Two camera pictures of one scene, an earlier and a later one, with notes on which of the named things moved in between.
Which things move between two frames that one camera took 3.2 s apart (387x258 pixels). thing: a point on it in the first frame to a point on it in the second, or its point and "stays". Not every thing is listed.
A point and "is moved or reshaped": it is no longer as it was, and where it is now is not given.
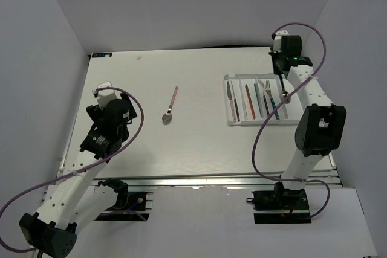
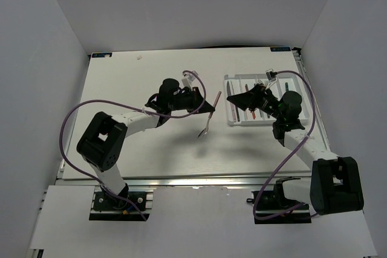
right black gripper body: [276, 57] to [266, 103]
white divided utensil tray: [250, 98] stays
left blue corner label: [94, 55] stays
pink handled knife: [231, 101] stays
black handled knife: [236, 109] stays
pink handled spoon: [167, 116] is moved or reshaped
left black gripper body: [96, 113] to [182, 102]
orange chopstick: [253, 113] stays
